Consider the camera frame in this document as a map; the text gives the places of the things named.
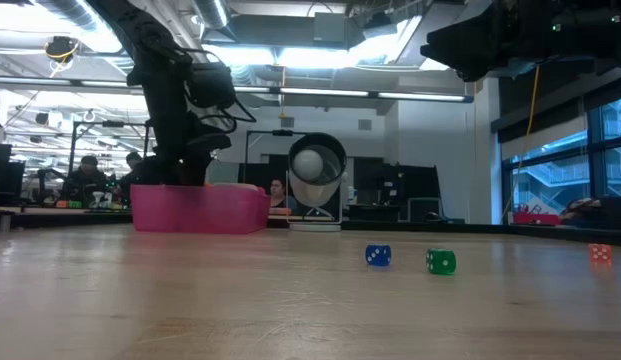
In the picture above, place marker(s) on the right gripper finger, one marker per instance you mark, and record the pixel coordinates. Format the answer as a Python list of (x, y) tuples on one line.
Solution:
[(470, 45)]

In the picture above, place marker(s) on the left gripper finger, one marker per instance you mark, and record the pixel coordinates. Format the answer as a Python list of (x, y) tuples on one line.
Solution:
[(185, 167)]

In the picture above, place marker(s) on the large pink foam die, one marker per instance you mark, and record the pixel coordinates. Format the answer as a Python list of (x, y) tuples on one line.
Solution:
[(237, 187)]

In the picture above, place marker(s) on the small dark green die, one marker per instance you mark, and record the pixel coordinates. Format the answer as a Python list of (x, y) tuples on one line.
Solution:
[(441, 261)]

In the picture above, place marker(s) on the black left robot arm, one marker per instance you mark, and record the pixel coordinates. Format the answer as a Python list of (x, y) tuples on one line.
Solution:
[(140, 35)]

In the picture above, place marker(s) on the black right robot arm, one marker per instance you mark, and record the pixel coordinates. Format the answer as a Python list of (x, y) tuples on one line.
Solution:
[(590, 35)]

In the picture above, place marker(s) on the pink plastic tray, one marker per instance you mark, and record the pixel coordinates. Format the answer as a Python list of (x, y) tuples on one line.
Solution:
[(200, 210)]

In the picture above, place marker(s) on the person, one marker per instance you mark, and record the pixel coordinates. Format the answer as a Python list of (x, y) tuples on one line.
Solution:
[(280, 195), (132, 170), (87, 182)]

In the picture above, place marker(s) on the small green block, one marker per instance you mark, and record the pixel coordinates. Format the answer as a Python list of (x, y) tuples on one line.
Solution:
[(76, 204)]

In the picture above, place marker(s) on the small orange block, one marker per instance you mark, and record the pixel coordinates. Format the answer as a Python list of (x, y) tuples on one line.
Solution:
[(63, 204)]

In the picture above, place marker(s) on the white cylinder with black opening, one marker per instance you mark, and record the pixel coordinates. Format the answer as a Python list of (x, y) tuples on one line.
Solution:
[(315, 195)]

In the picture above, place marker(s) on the large window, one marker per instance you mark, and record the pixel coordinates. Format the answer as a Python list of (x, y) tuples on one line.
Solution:
[(555, 180)]

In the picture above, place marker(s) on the long wooden workbench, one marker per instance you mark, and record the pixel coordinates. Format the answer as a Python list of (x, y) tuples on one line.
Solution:
[(40, 210)]

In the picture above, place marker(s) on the long ceiling light bar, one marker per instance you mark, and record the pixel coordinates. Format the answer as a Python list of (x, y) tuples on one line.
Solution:
[(320, 92)]

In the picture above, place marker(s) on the black monitor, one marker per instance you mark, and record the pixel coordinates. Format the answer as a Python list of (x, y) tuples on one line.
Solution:
[(0, 170)]

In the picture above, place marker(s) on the red box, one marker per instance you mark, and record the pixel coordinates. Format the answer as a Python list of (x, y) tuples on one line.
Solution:
[(535, 218)]

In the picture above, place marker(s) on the small blue die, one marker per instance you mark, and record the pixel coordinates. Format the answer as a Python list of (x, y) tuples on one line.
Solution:
[(377, 255)]

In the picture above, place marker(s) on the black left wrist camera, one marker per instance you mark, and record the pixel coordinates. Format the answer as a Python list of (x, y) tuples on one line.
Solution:
[(210, 85)]

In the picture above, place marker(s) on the black background rig frame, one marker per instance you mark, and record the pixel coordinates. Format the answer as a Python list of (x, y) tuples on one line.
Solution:
[(270, 132), (110, 123)]

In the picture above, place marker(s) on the silver ceiling duct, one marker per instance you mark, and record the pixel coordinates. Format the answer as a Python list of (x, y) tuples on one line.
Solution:
[(212, 12)]

